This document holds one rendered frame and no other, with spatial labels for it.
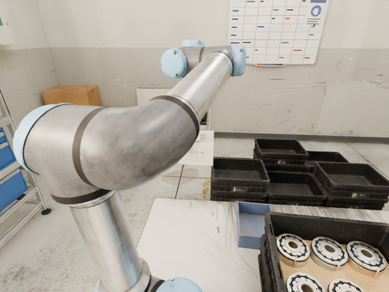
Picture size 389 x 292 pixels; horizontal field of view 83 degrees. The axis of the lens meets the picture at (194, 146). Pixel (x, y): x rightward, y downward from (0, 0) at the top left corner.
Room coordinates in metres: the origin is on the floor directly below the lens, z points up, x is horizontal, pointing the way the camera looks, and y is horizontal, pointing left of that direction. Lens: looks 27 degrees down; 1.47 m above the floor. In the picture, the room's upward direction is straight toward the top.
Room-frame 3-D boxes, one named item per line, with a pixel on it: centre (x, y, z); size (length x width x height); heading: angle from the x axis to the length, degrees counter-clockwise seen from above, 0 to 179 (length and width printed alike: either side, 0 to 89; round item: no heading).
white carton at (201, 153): (0.76, 0.03, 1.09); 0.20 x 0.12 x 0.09; 85
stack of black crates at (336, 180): (1.31, -1.13, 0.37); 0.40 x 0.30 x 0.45; 85
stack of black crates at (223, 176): (1.38, -0.33, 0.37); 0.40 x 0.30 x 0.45; 85
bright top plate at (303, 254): (0.49, -0.32, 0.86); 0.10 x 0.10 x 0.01
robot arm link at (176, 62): (0.66, 0.03, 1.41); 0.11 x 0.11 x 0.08; 68
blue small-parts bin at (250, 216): (0.70, -0.26, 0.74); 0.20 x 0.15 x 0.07; 172
